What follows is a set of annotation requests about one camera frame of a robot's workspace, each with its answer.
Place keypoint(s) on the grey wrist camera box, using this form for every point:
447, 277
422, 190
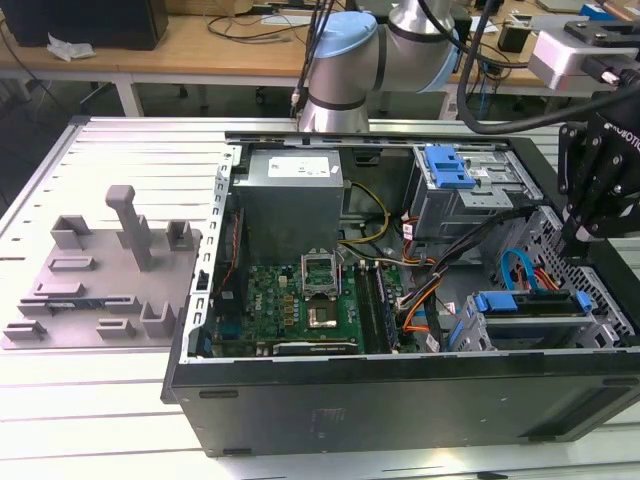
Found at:
555, 60

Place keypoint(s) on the blue cardboard box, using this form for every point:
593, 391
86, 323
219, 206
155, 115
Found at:
595, 10

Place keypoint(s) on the metal drive cage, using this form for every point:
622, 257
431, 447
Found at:
450, 210

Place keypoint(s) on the blue installed RAM stick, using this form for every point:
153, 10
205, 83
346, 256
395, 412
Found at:
388, 307

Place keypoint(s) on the wooden desk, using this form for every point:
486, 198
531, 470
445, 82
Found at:
225, 55

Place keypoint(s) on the black speaker box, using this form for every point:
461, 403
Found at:
464, 25

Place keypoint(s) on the black RAM slot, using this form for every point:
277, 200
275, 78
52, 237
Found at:
370, 307
377, 307
362, 307

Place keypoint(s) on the black computer tower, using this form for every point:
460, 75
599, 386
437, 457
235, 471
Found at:
115, 25

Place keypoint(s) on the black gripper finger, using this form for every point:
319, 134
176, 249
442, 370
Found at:
572, 170
620, 205

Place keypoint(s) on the black graphics card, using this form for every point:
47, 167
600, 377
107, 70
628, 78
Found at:
315, 349

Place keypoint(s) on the metal disk bay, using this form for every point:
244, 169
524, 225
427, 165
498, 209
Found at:
540, 326

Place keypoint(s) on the small black cube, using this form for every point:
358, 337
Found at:
512, 39

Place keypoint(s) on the blue plastic latch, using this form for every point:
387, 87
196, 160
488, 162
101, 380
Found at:
445, 170

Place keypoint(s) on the grey parts rack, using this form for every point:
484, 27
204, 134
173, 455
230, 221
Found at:
100, 280

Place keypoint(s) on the grey power supply unit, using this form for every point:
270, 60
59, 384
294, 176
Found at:
290, 210

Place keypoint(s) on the green motherboard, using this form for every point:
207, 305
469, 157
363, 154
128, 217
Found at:
270, 300

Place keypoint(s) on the black open PC case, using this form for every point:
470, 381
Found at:
350, 410

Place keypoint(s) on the CPU socket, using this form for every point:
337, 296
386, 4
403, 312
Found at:
322, 317

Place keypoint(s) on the RAM stick on rack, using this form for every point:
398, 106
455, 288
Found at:
75, 303

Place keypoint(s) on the white crumpled plastic bag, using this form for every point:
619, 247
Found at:
70, 50

